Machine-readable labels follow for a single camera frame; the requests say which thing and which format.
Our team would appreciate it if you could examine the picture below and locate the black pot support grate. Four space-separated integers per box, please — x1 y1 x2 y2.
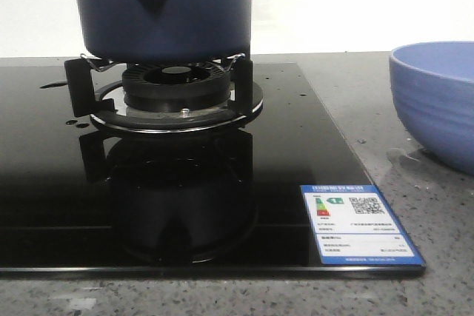
64 53 263 135

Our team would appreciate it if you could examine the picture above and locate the light blue bowl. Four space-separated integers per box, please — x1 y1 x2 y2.
389 41 473 174

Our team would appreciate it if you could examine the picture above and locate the black glass gas cooktop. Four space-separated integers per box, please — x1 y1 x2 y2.
1 64 426 279

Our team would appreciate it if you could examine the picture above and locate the blue energy efficiency label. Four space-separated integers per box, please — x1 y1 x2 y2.
300 184 424 266

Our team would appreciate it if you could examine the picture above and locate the black gas burner head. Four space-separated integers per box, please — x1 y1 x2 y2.
122 65 230 112

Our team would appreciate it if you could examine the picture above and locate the dark blue cooking pot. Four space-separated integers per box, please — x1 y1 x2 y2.
77 0 251 64

